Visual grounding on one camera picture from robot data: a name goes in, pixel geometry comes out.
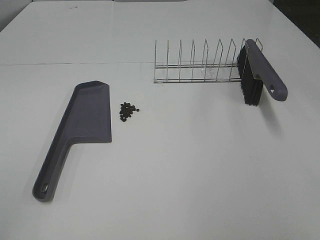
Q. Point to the pile of coffee beans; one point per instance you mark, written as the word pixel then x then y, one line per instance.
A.
pixel 127 110

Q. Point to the grey plastic dustpan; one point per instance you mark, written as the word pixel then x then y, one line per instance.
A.
pixel 86 120

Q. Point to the grey hand brush black bristles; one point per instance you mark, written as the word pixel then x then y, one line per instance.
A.
pixel 256 72

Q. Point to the chrome wire dish rack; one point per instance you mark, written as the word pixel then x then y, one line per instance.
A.
pixel 172 63

